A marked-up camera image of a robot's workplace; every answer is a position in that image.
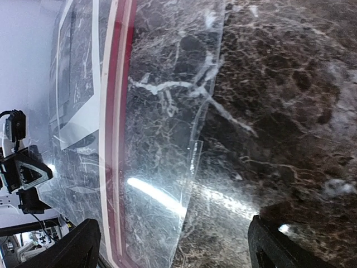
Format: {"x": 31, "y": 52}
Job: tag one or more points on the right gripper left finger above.
{"x": 78, "y": 248}

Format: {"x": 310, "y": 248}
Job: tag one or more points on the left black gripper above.
{"x": 21, "y": 172}

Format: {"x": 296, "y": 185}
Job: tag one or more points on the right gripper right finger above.
{"x": 269, "y": 247}

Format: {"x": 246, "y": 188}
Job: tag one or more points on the white photo mat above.
{"x": 77, "y": 72}

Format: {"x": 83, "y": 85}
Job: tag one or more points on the clear acrylic sheet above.
{"x": 173, "y": 65}

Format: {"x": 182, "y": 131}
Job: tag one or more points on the red wooden picture frame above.
{"x": 113, "y": 96}

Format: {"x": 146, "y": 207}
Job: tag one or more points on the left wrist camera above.
{"x": 15, "y": 126}

